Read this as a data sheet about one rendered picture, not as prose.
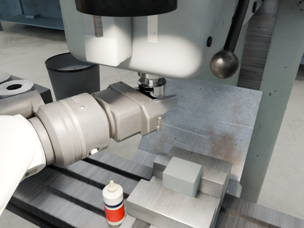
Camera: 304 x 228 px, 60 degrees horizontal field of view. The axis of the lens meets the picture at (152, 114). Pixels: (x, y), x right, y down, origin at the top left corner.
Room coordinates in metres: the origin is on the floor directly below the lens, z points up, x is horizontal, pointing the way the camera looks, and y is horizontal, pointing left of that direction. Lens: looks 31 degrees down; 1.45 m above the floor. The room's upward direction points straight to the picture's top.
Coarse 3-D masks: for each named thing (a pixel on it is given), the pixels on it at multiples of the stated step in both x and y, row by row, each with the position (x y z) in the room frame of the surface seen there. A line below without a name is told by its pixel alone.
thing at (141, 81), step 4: (140, 80) 0.39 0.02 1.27; (144, 80) 0.39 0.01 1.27; (160, 80) 0.39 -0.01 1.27; (164, 80) 0.39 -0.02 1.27; (140, 84) 0.38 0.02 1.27; (144, 84) 0.38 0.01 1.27; (148, 84) 0.38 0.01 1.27; (152, 84) 0.38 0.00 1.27; (156, 84) 0.38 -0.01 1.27; (160, 84) 0.38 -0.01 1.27; (164, 84) 0.38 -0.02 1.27; (140, 88) 0.38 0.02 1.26; (144, 88) 0.37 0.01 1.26; (148, 88) 0.37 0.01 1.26; (152, 88) 0.37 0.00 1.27; (156, 88) 0.37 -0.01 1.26; (160, 88) 0.37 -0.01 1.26; (164, 88) 0.38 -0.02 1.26
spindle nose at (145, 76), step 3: (138, 72) 0.38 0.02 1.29; (138, 75) 0.38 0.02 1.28; (141, 75) 0.38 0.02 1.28; (144, 75) 0.37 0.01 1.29; (147, 75) 0.37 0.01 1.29; (150, 75) 0.37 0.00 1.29; (153, 75) 0.37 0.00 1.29; (144, 78) 0.37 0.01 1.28; (147, 78) 0.37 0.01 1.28; (150, 78) 0.37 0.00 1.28; (153, 78) 0.37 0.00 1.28; (156, 78) 0.37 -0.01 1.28; (159, 78) 0.37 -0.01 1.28
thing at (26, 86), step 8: (0, 72) 0.69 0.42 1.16; (0, 80) 0.64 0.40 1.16; (8, 80) 0.65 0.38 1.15; (16, 80) 0.64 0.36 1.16; (24, 80) 0.64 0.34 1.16; (0, 88) 0.59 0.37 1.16; (8, 88) 0.60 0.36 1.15; (16, 88) 0.61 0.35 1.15; (24, 88) 0.59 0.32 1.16; (32, 88) 0.60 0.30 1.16; (40, 88) 0.62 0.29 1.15; (0, 96) 0.56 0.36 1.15; (8, 96) 0.55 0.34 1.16; (48, 96) 0.60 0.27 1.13
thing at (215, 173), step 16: (160, 160) 0.43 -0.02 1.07; (192, 160) 0.47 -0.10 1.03; (208, 160) 0.47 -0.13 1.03; (160, 176) 0.41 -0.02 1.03; (208, 176) 0.38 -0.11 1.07; (224, 176) 0.38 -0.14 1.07; (208, 192) 0.37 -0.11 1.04; (224, 192) 0.41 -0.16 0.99; (128, 224) 0.30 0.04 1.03; (144, 224) 0.30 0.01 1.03
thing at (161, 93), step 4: (144, 92) 0.37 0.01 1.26; (148, 92) 0.37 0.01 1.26; (152, 92) 0.37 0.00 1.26; (156, 92) 0.37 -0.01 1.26; (160, 92) 0.37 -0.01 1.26; (164, 92) 0.38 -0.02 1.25; (148, 96) 0.37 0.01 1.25; (152, 96) 0.37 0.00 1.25; (156, 96) 0.37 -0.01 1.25; (160, 96) 0.37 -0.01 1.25; (164, 96) 0.38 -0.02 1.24; (160, 116) 0.38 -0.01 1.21; (164, 116) 0.38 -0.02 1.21
